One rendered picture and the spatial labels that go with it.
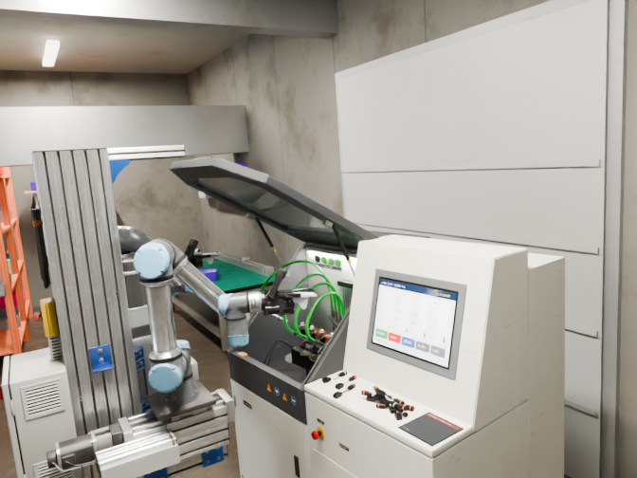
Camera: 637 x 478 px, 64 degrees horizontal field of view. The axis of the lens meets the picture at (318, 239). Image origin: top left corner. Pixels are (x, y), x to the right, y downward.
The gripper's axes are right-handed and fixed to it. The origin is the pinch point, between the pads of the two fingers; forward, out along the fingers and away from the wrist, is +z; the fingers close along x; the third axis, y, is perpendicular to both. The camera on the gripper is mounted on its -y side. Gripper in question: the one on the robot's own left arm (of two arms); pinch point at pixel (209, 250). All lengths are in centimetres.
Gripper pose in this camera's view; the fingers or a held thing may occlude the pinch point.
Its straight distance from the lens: 298.1
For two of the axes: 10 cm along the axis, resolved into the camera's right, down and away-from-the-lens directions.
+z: 5.6, -1.6, 8.1
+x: 8.3, 1.6, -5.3
